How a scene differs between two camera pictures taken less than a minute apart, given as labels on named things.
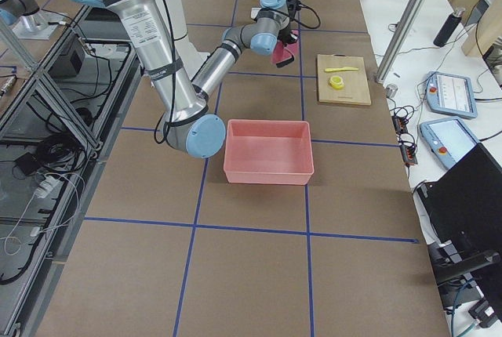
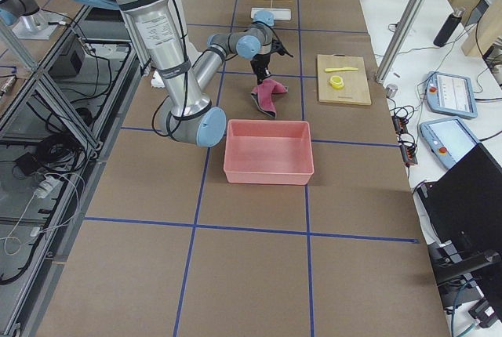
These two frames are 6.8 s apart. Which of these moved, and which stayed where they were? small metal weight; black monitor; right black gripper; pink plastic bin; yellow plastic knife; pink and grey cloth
Moved: right black gripper; pink and grey cloth
Stayed: small metal weight; yellow plastic knife; pink plastic bin; black monitor
